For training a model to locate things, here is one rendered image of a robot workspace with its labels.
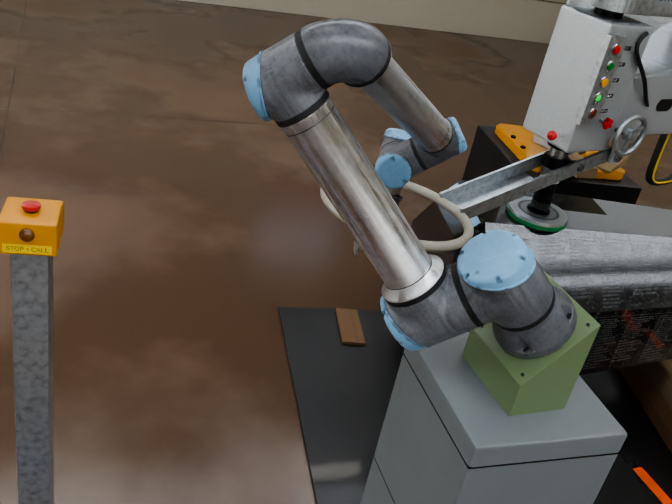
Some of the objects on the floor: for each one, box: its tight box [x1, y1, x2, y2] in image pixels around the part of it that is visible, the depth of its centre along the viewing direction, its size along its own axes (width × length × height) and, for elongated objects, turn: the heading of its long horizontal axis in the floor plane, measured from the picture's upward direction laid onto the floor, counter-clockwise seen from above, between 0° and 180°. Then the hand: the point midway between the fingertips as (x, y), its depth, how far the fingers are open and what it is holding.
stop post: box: [0, 197, 64, 504], centre depth 191 cm, size 20×20×109 cm
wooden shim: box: [335, 308, 365, 346], centre depth 335 cm, size 25×10×2 cm, turn 170°
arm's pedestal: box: [360, 332, 627, 504], centre depth 203 cm, size 50×50×85 cm
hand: (358, 248), depth 218 cm, fingers closed on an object, 5 cm apart
